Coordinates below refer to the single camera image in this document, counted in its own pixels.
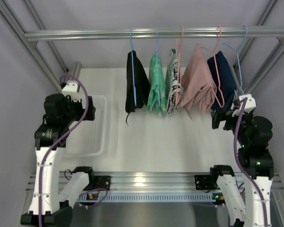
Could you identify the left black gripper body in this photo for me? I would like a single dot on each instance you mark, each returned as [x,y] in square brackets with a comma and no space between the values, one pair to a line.
[90,108]

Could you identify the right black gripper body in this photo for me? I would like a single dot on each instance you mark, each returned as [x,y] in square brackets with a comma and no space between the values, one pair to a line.
[216,119]

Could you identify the green patterned trousers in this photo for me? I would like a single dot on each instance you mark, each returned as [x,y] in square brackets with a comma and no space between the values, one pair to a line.
[152,103]

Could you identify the light blue hanger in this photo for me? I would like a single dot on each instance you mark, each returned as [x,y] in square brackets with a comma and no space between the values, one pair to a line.
[157,70]
[133,71]
[238,55]

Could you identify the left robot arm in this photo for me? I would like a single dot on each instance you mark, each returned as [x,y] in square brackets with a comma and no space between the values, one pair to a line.
[49,206]

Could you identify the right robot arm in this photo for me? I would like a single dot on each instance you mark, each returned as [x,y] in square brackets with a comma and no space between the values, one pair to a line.
[248,204]

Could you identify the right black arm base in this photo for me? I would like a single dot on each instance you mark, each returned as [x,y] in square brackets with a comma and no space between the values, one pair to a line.
[205,183]

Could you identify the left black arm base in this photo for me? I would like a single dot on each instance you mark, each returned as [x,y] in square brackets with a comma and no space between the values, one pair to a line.
[99,181]

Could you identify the pink hanger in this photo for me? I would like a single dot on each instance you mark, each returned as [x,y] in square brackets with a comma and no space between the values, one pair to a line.
[179,45]
[219,28]

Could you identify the pink trousers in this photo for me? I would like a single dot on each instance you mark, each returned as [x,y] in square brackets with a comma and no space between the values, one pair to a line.
[198,84]

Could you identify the navy blue trousers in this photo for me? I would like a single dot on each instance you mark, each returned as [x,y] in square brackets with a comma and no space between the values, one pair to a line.
[227,83]

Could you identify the white black printed trousers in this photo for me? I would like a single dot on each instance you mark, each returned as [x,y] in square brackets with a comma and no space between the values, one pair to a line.
[171,82]

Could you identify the empty light blue hanger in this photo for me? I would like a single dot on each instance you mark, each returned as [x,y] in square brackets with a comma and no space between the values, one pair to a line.
[238,55]

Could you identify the white perforated plastic basket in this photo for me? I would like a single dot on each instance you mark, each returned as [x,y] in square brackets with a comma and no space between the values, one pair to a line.
[88,139]

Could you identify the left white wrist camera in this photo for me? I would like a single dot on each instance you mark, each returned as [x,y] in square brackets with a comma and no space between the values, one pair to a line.
[72,89]

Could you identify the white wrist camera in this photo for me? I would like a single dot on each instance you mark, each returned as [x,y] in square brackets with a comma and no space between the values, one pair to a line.
[247,101]
[72,89]

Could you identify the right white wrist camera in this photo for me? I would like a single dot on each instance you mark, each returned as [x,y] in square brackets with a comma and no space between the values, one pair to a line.
[247,101]

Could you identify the left aluminium frame strut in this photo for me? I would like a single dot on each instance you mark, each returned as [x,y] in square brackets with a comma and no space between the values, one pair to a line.
[14,24]

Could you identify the aluminium frame strut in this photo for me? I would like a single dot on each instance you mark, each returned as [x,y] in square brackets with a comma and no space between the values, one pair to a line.
[14,24]
[256,52]

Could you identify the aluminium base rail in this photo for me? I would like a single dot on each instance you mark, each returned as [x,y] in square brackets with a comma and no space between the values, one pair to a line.
[148,182]

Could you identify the aluminium hanging rail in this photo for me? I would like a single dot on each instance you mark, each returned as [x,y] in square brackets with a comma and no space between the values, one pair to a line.
[148,33]

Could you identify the slotted grey cable duct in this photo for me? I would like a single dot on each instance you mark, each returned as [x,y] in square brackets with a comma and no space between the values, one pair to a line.
[148,197]

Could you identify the right aluminium frame strut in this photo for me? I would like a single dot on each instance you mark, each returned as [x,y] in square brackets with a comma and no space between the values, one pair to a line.
[256,52]

